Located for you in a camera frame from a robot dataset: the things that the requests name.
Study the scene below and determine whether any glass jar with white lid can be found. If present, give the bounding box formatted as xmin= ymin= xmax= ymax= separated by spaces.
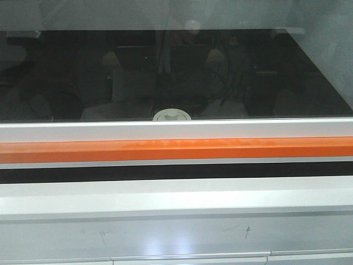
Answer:
xmin=153 ymin=108 xmax=191 ymax=121

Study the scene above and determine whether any orange sash handle bar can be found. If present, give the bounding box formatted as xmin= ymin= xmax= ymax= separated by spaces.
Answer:
xmin=1 ymin=137 xmax=352 ymax=164

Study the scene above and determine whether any glass fume hood sash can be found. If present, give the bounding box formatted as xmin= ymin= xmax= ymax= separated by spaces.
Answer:
xmin=1 ymin=29 xmax=352 ymax=143

